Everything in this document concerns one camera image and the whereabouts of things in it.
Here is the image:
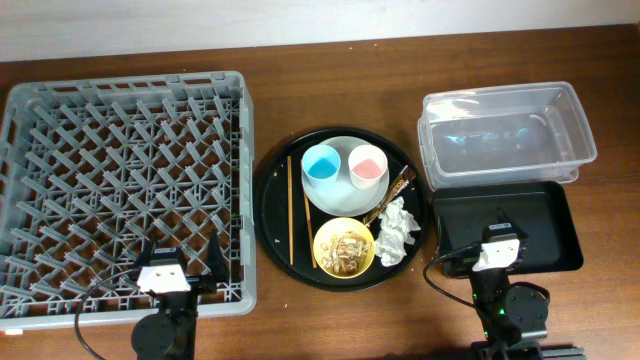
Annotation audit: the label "black rectangular tray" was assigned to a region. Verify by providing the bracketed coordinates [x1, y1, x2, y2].
[433, 181, 584, 275]

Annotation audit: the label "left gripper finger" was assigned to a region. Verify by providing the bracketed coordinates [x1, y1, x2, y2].
[206, 230, 229, 286]
[133, 244, 154, 268]

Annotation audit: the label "clear plastic bin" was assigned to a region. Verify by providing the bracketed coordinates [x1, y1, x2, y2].
[417, 81, 597, 190]

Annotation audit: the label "wooden chopstick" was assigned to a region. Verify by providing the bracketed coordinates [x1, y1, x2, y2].
[303, 190, 317, 269]
[286, 156, 294, 266]

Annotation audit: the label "white tissue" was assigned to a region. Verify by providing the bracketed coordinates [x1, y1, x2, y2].
[375, 196, 421, 267]

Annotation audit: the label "yellow bowl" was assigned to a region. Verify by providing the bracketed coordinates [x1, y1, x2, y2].
[314, 217, 375, 279]

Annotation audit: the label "food scraps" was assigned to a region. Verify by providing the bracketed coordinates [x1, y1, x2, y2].
[319, 231, 373, 277]

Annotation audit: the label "blue plastic cup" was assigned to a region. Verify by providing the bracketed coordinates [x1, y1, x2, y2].
[302, 144, 341, 190]

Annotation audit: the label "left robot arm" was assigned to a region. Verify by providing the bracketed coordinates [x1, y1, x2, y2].
[131, 232, 229, 360]

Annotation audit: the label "grey dishwasher rack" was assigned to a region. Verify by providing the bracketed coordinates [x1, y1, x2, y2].
[1, 71, 257, 332]

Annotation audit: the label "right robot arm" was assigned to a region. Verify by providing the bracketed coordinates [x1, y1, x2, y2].
[469, 208, 586, 360]

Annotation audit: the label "pink plastic cup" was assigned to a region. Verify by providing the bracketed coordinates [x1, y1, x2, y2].
[348, 144, 388, 190]

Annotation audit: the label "brown snack wrapper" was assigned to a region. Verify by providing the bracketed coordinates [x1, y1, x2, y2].
[362, 165, 416, 227]

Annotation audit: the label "round black tray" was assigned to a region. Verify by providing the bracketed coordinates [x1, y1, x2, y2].
[254, 127, 429, 292]

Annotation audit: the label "grey round plate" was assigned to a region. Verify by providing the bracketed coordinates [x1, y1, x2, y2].
[301, 136, 390, 217]

